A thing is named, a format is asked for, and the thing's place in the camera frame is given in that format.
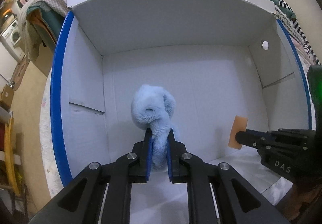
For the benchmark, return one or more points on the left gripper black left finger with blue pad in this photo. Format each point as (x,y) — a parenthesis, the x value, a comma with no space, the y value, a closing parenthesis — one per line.
(140,170)

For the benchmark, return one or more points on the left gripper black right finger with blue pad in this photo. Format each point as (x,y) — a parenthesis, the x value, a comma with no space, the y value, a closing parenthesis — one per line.
(177,172)

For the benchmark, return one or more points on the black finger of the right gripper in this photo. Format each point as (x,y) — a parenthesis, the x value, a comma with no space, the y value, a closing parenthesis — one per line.
(256,139)

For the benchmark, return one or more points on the orange sponge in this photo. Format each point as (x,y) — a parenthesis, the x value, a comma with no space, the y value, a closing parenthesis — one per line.
(239,125)

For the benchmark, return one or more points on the light blue fluffy scrunchie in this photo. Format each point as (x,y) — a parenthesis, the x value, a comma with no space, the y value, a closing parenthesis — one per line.
(153,107)

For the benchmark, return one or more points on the right hand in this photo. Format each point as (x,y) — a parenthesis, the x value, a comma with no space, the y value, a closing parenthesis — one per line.
(299,197)

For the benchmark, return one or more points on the white cartoon print bedsheet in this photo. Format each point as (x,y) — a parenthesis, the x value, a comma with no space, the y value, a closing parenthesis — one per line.
(246,161)

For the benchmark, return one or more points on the white cardboard box blue rim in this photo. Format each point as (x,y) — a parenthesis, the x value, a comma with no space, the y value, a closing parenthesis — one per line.
(218,58)

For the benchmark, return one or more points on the black white striped blanket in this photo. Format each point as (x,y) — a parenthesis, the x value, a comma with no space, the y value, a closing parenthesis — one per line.
(298,37)

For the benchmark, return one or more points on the yellow wooden chair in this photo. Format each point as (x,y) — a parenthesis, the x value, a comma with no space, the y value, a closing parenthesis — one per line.
(9,157)

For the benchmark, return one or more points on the brown cardboard box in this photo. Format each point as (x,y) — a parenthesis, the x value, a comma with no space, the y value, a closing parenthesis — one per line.
(6,97)

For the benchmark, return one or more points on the white washing machine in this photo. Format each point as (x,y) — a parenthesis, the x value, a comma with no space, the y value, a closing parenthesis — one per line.
(11,40)

